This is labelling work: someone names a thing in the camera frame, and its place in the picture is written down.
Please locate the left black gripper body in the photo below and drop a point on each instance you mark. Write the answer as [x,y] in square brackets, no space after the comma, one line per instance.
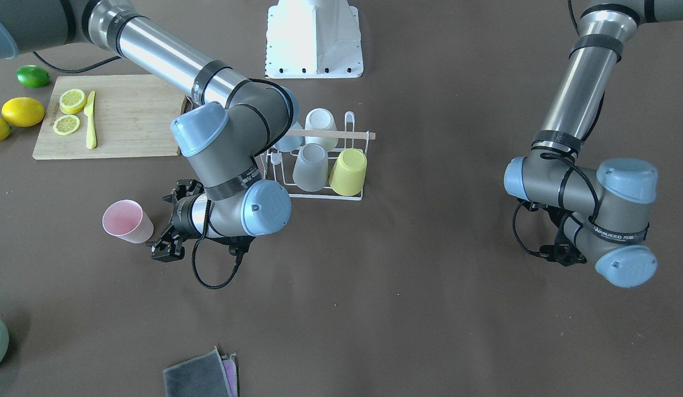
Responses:
[566,254]

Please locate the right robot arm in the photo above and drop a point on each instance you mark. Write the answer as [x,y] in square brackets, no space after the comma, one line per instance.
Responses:
[232,119]

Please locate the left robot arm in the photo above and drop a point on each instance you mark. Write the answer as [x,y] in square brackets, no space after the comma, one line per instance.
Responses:
[602,215]

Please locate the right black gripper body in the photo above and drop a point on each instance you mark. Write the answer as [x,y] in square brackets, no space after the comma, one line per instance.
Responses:
[180,216]

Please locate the green lime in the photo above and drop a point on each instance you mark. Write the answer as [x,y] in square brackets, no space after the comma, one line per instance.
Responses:
[32,76]

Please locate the pink plastic cup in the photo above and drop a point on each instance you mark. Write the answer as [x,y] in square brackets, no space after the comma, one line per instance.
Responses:
[126,219]

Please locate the yellow plastic knife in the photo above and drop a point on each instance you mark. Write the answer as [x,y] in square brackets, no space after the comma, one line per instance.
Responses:
[91,136]

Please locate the white camera stand base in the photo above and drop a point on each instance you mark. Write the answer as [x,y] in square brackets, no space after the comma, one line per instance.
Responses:
[313,40]

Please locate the grey plastic cup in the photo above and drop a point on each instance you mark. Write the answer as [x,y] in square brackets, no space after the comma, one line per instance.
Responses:
[310,171]

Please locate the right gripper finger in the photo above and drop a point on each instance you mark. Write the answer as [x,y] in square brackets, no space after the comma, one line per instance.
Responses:
[169,246]

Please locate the lemon slice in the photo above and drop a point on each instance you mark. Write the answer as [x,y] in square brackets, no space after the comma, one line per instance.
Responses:
[66,125]
[72,101]

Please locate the yellow plastic cup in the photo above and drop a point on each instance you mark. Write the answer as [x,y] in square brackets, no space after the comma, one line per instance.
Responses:
[348,172]

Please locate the white plastic cup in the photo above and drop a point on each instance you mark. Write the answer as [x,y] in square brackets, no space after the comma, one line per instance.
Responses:
[323,120]

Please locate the light blue plastic cup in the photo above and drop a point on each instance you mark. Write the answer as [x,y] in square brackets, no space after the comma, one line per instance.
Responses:
[289,142]

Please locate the grey folded cloth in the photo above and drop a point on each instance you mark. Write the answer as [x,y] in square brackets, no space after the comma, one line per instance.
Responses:
[211,374]

